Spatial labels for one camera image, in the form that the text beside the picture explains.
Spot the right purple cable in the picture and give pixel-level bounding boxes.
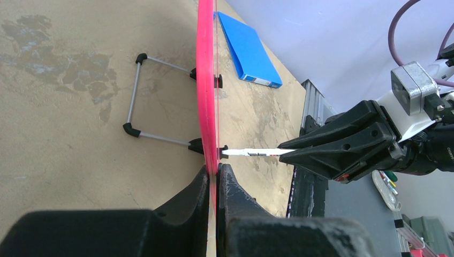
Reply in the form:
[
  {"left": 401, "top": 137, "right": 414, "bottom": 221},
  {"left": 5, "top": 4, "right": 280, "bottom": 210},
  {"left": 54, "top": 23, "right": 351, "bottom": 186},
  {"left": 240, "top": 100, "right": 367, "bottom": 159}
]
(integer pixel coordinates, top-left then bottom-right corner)
[{"left": 387, "top": 0, "right": 454, "bottom": 88}]

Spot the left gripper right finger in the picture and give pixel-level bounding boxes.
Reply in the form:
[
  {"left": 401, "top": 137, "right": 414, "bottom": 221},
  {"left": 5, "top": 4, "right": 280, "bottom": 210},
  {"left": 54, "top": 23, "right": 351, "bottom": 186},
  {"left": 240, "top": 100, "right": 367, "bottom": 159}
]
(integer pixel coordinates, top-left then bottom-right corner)
[{"left": 216, "top": 164, "right": 376, "bottom": 256}]

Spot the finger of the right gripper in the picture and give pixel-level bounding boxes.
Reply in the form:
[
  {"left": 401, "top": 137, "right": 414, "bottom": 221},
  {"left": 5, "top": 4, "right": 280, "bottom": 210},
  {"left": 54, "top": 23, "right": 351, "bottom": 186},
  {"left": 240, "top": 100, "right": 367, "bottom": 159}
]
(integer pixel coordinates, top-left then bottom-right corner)
[
  {"left": 279, "top": 140, "right": 404, "bottom": 184},
  {"left": 278, "top": 100, "right": 396, "bottom": 151}
]

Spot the blue notebook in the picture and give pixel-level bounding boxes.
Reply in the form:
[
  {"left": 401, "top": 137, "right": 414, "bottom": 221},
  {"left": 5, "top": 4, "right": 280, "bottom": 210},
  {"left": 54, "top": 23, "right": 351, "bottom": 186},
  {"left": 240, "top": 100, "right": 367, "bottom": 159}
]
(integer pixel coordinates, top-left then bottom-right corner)
[{"left": 214, "top": 11, "right": 283, "bottom": 88}]

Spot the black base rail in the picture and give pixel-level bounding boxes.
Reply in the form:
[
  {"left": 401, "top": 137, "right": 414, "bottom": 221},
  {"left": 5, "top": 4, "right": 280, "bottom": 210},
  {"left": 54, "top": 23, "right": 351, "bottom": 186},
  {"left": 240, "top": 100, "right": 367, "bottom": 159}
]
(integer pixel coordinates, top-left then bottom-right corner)
[{"left": 285, "top": 79, "right": 330, "bottom": 219}]

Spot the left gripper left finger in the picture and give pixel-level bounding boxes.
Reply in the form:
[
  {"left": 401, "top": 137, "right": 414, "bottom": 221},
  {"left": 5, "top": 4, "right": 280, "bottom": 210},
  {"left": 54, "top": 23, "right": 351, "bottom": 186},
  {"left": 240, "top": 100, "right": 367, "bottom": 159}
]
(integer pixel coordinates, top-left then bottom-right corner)
[{"left": 1, "top": 168, "right": 209, "bottom": 256}]

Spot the black and white marker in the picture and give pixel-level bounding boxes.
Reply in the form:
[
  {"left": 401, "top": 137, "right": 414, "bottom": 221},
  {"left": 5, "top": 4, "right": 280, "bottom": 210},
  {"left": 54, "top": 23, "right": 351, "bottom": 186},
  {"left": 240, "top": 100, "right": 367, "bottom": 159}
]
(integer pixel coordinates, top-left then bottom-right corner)
[{"left": 224, "top": 148, "right": 295, "bottom": 157}]

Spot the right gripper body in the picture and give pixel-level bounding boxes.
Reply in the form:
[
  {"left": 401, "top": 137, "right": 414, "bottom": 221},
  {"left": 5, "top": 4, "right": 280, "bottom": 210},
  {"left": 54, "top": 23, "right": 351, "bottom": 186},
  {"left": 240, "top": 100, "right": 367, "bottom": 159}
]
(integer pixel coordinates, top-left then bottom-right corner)
[{"left": 387, "top": 124, "right": 453, "bottom": 176}]

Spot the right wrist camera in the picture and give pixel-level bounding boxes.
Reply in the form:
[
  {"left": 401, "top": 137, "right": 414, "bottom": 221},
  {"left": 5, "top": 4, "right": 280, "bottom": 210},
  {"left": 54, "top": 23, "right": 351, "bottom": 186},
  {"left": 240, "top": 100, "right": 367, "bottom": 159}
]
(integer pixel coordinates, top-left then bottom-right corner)
[{"left": 376, "top": 61, "right": 454, "bottom": 143}]

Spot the pink-framed whiteboard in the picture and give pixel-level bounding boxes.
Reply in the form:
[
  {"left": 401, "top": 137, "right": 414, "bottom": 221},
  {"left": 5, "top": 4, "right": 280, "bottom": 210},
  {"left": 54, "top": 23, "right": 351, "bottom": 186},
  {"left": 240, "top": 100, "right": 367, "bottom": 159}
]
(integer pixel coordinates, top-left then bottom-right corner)
[{"left": 196, "top": 0, "right": 218, "bottom": 213}]

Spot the clear tray with tools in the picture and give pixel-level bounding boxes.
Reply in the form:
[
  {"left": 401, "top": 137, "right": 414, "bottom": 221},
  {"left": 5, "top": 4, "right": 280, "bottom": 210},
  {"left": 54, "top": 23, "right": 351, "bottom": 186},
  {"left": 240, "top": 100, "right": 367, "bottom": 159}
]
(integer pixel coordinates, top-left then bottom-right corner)
[{"left": 372, "top": 171, "right": 402, "bottom": 211}]

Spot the metal wire whiteboard stand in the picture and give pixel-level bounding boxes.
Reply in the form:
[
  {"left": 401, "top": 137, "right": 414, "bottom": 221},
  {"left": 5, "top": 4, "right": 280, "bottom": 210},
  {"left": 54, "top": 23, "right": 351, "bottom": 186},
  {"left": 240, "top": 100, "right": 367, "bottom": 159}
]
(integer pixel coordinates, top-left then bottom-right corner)
[{"left": 123, "top": 53, "right": 203, "bottom": 154}]

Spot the black whiteboard stand foot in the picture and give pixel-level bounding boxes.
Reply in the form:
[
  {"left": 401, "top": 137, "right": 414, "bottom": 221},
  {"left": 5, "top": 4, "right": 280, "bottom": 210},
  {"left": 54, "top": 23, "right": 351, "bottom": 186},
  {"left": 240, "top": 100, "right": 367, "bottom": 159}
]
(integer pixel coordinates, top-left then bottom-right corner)
[
  {"left": 218, "top": 145, "right": 229, "bottom": 160},
  {"left": 214, "top": 74, "right": 223, "bottom": 88}
]

